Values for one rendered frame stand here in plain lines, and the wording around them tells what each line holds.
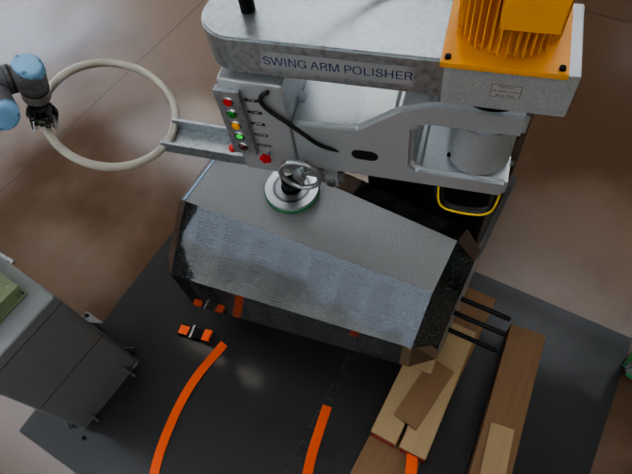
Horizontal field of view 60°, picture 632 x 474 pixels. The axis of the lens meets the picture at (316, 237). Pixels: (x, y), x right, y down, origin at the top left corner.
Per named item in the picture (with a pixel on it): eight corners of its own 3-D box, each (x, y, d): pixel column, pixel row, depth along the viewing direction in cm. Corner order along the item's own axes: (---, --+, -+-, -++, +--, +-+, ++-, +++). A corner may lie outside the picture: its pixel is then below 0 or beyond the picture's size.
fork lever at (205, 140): (353, 147, 198) (353, 138, 194) (340, 190, 190) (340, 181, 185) (179, 119, 211) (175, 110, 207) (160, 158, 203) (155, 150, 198)
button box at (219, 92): (260, 149, 180) (240, 86, 156) (257, 155, 179) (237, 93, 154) (237, 146, 182) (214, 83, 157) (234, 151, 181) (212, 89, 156)
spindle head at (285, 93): (360, 138, 195) (355, 37, 156) (346, 188, 185) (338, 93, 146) (265, 125, 203) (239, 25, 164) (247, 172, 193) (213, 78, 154)
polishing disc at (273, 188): (299, 219, 208) (299, 217, 207) (255, 197, 215) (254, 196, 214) (328, 180, 216) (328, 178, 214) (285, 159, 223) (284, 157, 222)
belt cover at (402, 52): (565, 56, 146) (585, 3, 132) (560, 128, 134) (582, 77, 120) (232, 24, 166) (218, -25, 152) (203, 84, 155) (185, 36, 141)
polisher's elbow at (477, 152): (445, 127, 175) (452, 82, 158) (508, 129, 172) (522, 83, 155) (446, 176, 165) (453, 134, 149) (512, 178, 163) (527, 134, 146)
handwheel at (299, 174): (330, 171, 186) (326, 143, 173) (323, 195, 181) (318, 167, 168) (288, 165, 189) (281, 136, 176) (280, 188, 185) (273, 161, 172)
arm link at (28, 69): (3, 54, 165) (38, 47, 169) (11, 80, 176) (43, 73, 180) (14, 78, 163) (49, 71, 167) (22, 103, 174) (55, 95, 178)
